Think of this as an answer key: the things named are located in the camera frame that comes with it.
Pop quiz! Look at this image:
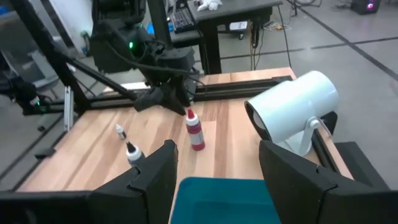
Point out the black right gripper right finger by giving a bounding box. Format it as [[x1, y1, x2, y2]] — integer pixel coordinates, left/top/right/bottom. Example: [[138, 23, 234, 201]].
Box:
[[259, 139, 398, 224]]

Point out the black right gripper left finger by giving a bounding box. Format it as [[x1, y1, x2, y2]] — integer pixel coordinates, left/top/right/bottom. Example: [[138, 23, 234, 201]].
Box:
[[0, 139, 179, 224]]

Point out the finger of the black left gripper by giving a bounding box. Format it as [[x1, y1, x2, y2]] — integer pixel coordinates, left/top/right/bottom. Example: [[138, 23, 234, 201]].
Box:
[[162, 76, 192, 116], [133, 86, 165, 112]]

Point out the red-capped food coloring bottle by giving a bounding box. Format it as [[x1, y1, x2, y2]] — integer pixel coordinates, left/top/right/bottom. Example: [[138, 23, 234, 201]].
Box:
[[185, 107, 206, 152]]

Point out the black-capped food coloring bottle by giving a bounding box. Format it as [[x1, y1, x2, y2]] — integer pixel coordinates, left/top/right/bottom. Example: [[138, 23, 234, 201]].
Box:
[[125, 141, 146, 168]]

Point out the black keyboard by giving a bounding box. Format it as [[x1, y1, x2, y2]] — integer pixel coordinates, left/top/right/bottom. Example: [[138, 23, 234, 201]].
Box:
[[169, 8, 196, 34]]

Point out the white cloth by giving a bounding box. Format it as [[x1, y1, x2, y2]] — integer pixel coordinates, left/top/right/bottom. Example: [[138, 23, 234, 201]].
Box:
[[197, 0, 223, 12]]

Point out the white label plate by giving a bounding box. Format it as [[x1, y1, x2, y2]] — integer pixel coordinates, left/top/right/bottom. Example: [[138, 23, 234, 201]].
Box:
[[229, 21, 249, 32]]

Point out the blue plastic bin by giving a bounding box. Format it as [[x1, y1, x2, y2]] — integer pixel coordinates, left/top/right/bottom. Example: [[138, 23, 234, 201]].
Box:
[[170, 177, 282, 224]]

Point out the white cylindrical lamp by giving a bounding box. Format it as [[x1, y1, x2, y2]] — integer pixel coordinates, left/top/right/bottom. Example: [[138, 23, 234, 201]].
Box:
[[244, 70, 340, 157]]

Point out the black device with green light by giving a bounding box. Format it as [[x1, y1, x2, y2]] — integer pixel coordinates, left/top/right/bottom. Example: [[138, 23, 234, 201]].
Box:
[[12, 81, 50, 114]]

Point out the black computer tower pink light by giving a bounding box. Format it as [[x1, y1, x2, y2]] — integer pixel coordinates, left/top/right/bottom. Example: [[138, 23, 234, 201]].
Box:
[[350, 0, 382, 16]]

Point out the black aluminium table rail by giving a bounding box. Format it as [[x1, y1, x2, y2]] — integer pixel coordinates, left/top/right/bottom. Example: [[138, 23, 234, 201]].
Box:
[[23, 75, 294, 116], [312, 127, 341, 175]]

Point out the black diagonal frame strut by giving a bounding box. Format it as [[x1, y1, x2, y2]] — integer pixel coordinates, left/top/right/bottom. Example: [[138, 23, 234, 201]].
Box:
[[52, 51, 139, 101]]

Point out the silver aluminium bracket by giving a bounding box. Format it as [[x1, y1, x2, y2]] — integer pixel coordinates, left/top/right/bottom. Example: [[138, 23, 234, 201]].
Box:
[[63, 86, 75, 132]]

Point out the black hanging cable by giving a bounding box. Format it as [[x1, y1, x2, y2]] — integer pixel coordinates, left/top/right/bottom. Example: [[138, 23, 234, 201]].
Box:
[[275, 5, 294, 68]]

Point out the black frame post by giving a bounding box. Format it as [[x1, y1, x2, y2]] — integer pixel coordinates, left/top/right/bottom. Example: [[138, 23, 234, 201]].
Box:
[[8, 0, 91, 113]]

